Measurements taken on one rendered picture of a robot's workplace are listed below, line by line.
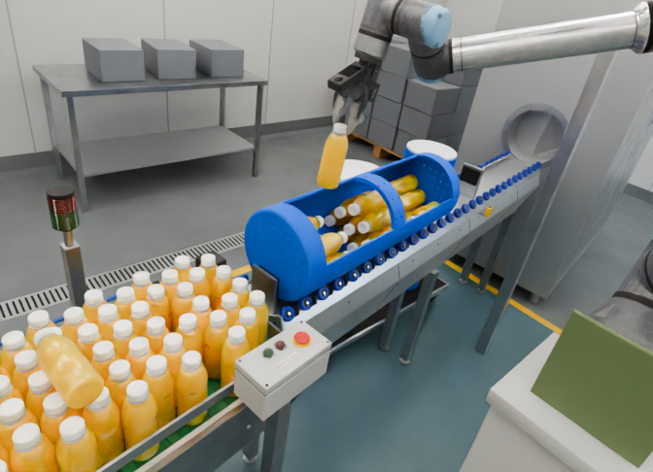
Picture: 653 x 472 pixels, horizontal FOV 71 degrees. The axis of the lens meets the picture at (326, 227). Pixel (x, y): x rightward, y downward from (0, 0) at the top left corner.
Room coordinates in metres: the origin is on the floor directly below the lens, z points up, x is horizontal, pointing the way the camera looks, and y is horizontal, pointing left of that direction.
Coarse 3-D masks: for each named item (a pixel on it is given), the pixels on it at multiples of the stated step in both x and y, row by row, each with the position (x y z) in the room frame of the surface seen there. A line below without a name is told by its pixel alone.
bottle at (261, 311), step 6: (246, 306) 0.90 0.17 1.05; (252, 306) 0.89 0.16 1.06; (258, 306) 0.89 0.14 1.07; (264, 306) 0.90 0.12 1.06; (258, 312) 0.88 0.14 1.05; (264, 312) 0.89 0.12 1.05; (258, 318) 0.88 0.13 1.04; (264, 318) 0.89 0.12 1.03; (264, 324) 0.89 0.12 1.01; (264, 330) 0.89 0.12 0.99; (264, 336) 0.89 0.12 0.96; (264, 342) 0.90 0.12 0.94
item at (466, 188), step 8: (464, 168) 2.12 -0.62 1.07; (472, 168) 2.11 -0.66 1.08; (480, 168) 2.11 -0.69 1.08; (464, 176) 2.11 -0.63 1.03; (472, 176) 2.09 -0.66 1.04; (480, 176) 2.08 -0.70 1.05; (464, 184) 2.12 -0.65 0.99; (472, 184) 2.08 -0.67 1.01; (464, 192) 2.11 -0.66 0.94; (472, 192) 2.09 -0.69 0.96
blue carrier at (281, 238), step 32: (416, 160) 1.81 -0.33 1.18; (320, 192) 1.39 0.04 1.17; (352, 192) 1.58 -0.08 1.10; (384, 192) 1.36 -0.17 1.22; (448, 192) 1.71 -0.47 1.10; (256, 224) 1.13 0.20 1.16; (288, 224) 1.06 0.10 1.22; (416, 224) 1.43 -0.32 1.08; (256, 256) 1.13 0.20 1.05; (288, 256) 1.05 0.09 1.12; (320, 256) 1.03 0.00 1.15; (352, 256) 1.14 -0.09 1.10; (288, 288) 1.04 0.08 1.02
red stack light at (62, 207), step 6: (48, 198) 0.95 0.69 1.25; (72, 198) 0.97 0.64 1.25; (48, 204) 0.95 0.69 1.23; (54, 204) 0.94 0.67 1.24; (60, 204) 0.95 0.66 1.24; (66, 204) 0.95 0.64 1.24; (72, 204) 0.96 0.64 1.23; (54, 210) 0.94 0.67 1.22; (60, 210) 0.94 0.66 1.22; (66, 210) 0.95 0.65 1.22; (72, 210) 0.96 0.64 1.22
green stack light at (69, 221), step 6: (54, 216) 0.94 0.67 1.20; (60, 216) 0.94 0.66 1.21; (66, 216) 0.95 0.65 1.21; (72, 216) 0.96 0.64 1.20; (78, 216) 0.98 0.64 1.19; (54, 222) 0.94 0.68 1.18; (60, 222) 0.94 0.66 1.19; (66, 222) 0.95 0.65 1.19; (72, 222) 0.96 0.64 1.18; (78, 222) 0.98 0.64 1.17; (54, 228) 0.94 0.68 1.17; (60, 228) 0.94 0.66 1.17; (66, 228) 0.95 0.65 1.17; (72, 228) 0.96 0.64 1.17
